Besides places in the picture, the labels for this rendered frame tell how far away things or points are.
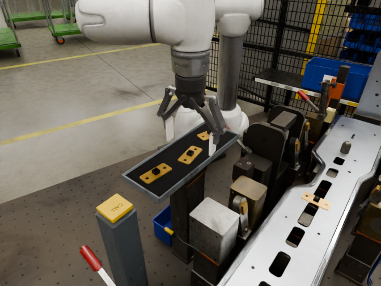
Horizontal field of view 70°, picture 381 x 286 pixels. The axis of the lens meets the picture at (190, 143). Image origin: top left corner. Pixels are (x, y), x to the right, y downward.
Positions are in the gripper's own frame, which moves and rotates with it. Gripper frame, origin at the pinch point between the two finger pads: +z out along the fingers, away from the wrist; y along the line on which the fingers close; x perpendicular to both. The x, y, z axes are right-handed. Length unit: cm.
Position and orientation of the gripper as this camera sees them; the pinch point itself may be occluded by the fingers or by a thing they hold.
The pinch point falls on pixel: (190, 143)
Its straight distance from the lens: 75.8
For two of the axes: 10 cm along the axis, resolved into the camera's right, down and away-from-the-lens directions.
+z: 0.0, 8.3, 5.6
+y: 8.7, 2.8, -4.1
